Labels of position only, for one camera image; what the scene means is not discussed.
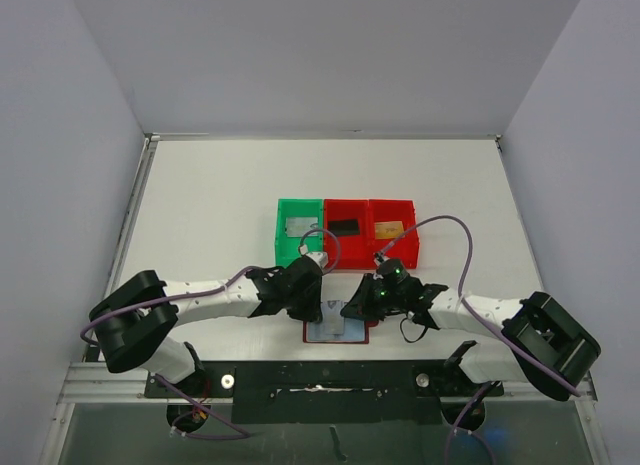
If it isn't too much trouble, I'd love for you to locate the red leather card holder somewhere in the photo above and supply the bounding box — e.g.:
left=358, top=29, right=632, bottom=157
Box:
left=303, top=300, right=378, bottom=344

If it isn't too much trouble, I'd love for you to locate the green plastic bin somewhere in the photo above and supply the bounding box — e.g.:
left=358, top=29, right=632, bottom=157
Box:
left=274, top=198, right=324, bottom=267

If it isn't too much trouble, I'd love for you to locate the red bin with black card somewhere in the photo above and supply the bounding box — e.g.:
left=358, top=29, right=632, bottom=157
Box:
left=323, top=199, right=373, bottom=270

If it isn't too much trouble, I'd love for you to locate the red bin with gold card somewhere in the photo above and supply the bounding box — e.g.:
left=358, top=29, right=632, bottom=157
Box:
left=368, top=199, right=420, bottom=269

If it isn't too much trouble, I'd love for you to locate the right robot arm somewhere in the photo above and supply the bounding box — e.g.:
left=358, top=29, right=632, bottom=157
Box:
left=341, top=259, right=601, bottom=401

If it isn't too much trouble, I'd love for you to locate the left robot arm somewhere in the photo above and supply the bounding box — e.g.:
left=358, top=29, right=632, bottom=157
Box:
left=81, top=252, right=328, bottom=396

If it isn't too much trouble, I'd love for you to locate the gold credit card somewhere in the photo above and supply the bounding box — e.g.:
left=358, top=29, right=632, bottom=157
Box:
left=374, top=220, right=405, bottom=240

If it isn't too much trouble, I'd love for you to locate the black credit card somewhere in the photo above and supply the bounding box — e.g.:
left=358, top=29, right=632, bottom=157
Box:
left=327, top=218, right=360, bottom=237

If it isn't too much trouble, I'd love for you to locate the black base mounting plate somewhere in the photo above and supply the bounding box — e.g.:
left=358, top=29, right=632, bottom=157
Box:
left=144, top=359, right=504, bottom=426

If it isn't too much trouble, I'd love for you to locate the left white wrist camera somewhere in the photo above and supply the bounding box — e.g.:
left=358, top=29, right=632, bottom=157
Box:
left=298, top=244, right=329, bottom=269

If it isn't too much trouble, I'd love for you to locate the aluminium front rail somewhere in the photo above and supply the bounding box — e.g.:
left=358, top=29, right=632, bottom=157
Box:
left=58, top=362, right=147, bottom=404

